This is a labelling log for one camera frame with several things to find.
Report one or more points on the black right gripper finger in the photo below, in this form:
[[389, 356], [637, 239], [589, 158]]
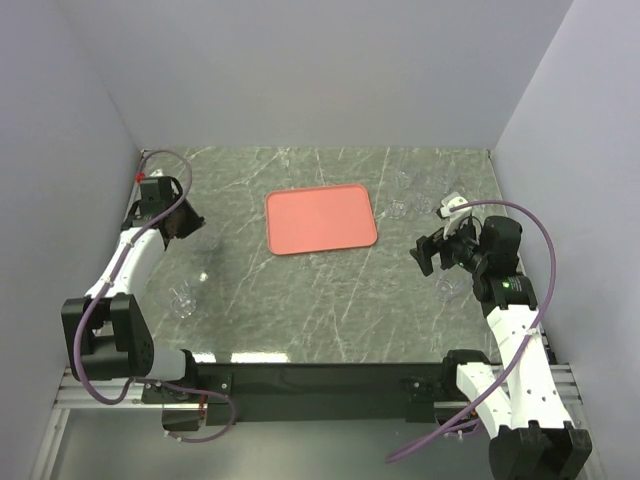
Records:
[[428, 246], [423, 257]]

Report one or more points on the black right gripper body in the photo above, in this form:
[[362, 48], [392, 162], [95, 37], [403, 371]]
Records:
[[460, 248]]

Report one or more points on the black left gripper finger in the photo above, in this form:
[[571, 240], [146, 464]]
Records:
[[173, 227], [187, 221]]

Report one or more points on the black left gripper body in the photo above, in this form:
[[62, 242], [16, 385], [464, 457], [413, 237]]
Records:
[[176, 194]]

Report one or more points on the clear faceted glass tumbler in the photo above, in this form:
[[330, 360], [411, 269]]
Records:
[[440, 184], [396, 209], [422, 202], [181, 299], [450, 283], [402, 179], [205, 240]]

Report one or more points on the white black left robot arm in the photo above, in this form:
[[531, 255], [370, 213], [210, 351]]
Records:
[[105, 330]]

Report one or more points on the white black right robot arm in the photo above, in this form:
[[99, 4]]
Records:
[[532, 435]]

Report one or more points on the pink rectangular plastic tray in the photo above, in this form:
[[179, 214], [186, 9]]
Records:
[[317, 219]]

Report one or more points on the black front mounting beam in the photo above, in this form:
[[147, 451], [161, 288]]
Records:
[[285, 392]]

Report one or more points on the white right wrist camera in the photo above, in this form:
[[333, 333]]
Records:
[[454, 209]]

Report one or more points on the aluminium extrusion frame rail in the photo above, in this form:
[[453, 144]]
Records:
[[80, 317]]

